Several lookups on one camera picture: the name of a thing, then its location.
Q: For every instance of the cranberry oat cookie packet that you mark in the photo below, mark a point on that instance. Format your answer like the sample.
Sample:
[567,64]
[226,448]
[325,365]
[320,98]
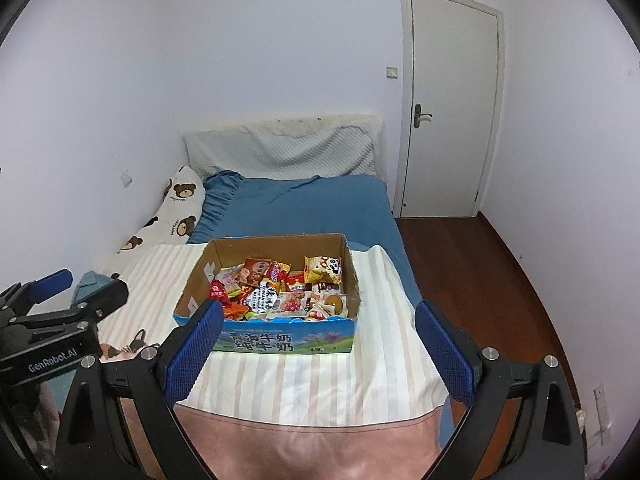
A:
[290,305]

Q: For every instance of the blue bed sheet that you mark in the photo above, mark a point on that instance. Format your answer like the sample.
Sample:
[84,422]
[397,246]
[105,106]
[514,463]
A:
[355,206]

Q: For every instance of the bear print long pillow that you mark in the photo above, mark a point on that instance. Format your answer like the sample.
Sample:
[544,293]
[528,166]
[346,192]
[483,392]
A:
[172,224]

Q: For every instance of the red crown snack packet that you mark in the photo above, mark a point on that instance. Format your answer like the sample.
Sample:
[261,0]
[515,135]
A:
[295,282]

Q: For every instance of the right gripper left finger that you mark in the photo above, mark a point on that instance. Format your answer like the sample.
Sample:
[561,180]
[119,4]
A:
[94,441]

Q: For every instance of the clear yellow-edged snack packet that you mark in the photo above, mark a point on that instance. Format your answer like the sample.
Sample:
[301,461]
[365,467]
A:
[230,279]

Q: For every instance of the teal folded blanket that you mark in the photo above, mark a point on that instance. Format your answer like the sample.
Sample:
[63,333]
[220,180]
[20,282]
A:
[89,283]

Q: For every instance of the white door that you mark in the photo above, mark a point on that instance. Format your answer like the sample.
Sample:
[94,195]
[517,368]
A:
[453,65]

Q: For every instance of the milk carton cardboard box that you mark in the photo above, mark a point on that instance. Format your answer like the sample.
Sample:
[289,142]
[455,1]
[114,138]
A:
[258,333]

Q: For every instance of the cat print striped blanket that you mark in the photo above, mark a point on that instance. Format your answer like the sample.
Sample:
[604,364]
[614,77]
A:
[353,398]

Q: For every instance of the small red snack packet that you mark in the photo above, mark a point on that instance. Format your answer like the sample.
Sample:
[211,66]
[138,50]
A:
[217,292]

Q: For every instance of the chocolate wafer stick packet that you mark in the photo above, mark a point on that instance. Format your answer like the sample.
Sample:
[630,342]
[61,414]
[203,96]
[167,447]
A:
[331,288]

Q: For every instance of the brown cookie packet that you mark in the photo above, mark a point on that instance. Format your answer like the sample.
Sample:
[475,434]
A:
[253,271]

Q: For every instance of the orange crinkled snack packet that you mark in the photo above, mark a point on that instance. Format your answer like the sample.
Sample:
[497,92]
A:
[236,312]

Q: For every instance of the wall socket plate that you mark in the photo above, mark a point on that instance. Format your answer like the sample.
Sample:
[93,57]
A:
[603,434]

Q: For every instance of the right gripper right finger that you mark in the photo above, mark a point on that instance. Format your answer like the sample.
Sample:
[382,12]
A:
[544,441]

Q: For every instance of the metal door handle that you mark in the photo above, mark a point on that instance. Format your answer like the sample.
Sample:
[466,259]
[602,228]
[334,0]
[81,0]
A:
[420,116]

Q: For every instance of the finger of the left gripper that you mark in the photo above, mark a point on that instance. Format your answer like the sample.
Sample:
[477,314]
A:
[24,296]
[93,310]

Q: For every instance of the small clear snack packet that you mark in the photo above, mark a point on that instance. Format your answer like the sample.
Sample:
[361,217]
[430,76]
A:
[316,314]

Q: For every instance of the white wall switch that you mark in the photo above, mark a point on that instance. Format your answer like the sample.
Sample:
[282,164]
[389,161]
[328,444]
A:
[126,179]

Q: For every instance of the yellow panda snack packet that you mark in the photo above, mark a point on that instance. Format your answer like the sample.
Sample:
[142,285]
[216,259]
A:
[323,269]

